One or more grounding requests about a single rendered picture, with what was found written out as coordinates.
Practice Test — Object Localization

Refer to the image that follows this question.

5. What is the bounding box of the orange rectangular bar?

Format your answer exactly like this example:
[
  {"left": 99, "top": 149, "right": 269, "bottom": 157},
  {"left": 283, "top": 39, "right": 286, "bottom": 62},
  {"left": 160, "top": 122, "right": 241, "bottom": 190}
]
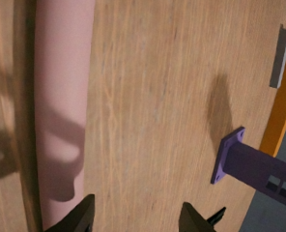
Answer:
[{"left": 259, "top": 63, "right": 286, "bottom": 157}]

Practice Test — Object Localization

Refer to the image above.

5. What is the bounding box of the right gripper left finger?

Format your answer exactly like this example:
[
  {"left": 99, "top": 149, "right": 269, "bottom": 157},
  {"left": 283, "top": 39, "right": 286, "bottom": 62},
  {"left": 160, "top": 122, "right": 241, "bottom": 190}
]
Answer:
[{"left": 43, "top": 193, "right": 95, "bottom": 232}]

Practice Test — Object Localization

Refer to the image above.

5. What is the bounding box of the pink long bar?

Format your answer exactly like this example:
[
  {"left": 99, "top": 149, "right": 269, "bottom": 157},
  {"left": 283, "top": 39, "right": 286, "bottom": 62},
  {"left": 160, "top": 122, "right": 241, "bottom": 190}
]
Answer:
[{"left": 34, "top": 0, "right": 96, "bottom": 231}]

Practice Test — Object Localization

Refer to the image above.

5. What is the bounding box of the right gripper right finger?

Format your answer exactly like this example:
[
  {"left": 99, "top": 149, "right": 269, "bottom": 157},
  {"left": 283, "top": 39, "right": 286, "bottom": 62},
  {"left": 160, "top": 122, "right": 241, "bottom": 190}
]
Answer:
[{"left": 179, "top": 202, "right": 216, "bottom": 232}]

